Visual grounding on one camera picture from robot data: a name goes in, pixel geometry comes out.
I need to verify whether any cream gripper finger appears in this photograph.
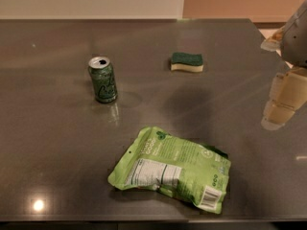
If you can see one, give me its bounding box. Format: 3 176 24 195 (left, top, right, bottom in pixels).
261 67 307 130
261 27 285 52

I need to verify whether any green rice chip bag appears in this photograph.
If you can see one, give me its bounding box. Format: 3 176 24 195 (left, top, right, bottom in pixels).
107 126 231 214

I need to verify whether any green yellow sponge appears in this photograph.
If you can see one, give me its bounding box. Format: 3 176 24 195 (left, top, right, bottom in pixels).
171 52 203 73

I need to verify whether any green soda can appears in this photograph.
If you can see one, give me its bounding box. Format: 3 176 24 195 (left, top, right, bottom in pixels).
88 56 117 104

